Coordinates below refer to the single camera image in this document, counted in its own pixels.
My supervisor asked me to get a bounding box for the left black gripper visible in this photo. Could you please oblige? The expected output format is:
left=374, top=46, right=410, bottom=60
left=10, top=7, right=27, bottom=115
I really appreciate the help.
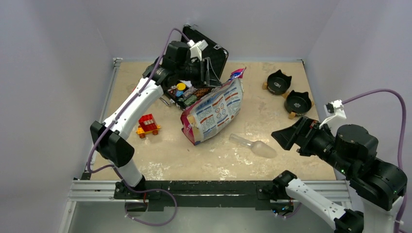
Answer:
left=175, top=57, right=222, bottom=88

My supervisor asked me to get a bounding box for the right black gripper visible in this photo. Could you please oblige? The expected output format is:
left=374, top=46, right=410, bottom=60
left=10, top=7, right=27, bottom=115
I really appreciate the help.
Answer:
left=270, top=112, right=353, bottom=174

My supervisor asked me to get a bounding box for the clear plastic scoop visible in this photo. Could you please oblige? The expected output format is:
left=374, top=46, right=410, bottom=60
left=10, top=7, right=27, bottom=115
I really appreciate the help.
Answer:
left=229, top=133, right=278, bottom=159

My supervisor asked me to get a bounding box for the pink blue pet food bag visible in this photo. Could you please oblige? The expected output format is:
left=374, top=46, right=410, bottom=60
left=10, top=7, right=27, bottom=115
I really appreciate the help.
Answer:
left=180, top=67, right=246, bottom=146

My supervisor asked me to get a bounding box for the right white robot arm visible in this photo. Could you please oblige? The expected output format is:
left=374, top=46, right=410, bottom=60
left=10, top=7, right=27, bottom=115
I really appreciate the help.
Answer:
left=271, top=116, right=408, bottom=233

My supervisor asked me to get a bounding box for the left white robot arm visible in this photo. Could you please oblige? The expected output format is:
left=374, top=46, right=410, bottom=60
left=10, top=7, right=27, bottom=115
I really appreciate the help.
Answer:
left=90, top=40, right=221, bottom=199

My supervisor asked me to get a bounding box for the black poker chip case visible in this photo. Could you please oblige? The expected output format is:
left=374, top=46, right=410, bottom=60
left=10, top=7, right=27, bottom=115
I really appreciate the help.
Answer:
left=153, top=25, right=229, bottom=110

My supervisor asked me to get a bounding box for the wooden bowl stand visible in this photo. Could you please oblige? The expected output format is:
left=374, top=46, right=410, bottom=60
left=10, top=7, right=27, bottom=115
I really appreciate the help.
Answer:
left=262, top=82, right=314, bottom=120

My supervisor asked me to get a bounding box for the yellow round chip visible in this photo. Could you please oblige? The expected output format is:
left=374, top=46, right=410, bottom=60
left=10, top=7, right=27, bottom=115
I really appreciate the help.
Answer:
left=176, top=83, right=187, bottom=91

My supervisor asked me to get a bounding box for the near black cat bowl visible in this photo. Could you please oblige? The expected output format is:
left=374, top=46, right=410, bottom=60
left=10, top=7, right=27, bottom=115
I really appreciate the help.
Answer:
left=284, top=90, right=313, bottom=117

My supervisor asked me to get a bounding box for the black cat bowl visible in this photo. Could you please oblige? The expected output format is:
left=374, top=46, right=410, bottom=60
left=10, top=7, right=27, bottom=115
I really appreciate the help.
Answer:
left=267, top=69, right=292, bottom=96
left=284, top=90, right=313, bottom=117

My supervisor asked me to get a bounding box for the far black cat bowl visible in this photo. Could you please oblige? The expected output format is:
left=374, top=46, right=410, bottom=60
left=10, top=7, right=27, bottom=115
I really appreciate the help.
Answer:
left=267, top=69, right=292, bottom=96

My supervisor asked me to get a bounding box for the red yellow toy block car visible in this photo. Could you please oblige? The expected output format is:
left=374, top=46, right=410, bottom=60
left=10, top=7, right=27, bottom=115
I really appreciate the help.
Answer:
left=136, top=114, right=161, bottom=139

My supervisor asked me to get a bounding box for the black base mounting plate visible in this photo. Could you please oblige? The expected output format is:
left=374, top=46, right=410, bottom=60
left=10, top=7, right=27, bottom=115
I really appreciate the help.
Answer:
left=113, top=180, right=305, bottom=213

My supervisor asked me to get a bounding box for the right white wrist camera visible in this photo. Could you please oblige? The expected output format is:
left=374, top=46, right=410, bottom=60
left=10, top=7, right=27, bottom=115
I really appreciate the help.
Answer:
left=319, top=100, right=347, bottom=129

